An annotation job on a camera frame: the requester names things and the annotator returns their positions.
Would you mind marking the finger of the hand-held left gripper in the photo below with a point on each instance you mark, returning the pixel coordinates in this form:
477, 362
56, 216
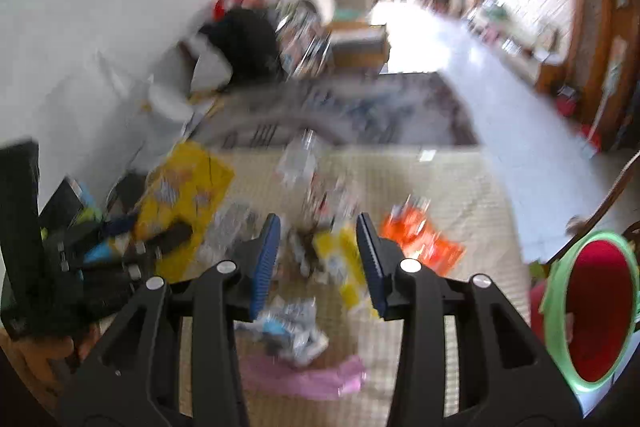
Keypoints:
122, 232
112, 284

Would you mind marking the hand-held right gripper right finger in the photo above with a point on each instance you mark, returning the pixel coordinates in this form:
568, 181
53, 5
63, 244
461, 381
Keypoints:
372, 267

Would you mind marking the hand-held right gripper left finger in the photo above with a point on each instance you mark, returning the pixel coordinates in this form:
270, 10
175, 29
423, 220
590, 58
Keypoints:
265, 262

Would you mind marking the orange snack packet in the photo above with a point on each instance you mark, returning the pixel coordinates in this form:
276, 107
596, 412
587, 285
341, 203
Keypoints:
425, 242

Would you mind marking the floral print paper cup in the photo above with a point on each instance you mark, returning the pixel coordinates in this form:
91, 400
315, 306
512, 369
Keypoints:
332, 202

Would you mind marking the large yellow snack packet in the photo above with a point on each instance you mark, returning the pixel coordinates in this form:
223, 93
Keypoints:
190, 182

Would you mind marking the red bin with green rim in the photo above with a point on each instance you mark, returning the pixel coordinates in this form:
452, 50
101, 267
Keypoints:
595, 307

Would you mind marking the person's left hand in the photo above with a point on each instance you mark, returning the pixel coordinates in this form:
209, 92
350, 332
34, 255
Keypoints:
37, 354

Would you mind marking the small yellow packet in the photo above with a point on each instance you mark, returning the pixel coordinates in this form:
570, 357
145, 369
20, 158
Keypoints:
340, 262

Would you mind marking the dark brown wrapper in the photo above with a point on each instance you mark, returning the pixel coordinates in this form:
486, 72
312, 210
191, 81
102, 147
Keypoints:
305, 249

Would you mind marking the clear plastic bag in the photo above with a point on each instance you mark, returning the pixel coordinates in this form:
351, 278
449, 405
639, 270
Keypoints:
227, 227

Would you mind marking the crumpled silver wrapper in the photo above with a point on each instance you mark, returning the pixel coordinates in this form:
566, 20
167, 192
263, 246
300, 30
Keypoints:
295, 332

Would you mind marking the clear crumpled wrapper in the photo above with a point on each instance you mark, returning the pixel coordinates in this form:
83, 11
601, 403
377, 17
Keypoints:
300, 157

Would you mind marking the beige striped cloth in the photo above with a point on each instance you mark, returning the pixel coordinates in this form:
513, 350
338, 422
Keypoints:
465, 187

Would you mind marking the pink plastic bag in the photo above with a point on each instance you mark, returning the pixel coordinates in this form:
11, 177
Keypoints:
300, 379

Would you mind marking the grey patterned blanket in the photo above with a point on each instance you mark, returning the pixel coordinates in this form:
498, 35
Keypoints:
380, 107

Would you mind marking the black clothes pile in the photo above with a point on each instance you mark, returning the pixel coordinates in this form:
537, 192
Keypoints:
245, 47

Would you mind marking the stack of leaning framed pictures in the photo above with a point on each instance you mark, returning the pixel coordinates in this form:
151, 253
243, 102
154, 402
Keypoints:
305, 42

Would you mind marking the wooden chair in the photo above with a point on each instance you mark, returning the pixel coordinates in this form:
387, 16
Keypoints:
607, 202

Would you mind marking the red cloth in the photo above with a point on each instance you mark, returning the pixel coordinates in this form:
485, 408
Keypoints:
230, 4

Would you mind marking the small red waste bin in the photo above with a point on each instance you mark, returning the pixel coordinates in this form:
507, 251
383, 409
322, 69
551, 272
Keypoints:
567, 102

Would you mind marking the low television stand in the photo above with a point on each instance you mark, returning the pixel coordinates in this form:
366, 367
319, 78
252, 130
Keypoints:
520, 52

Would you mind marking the broom and dustpan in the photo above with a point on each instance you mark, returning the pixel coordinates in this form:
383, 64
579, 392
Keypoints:
607, 97

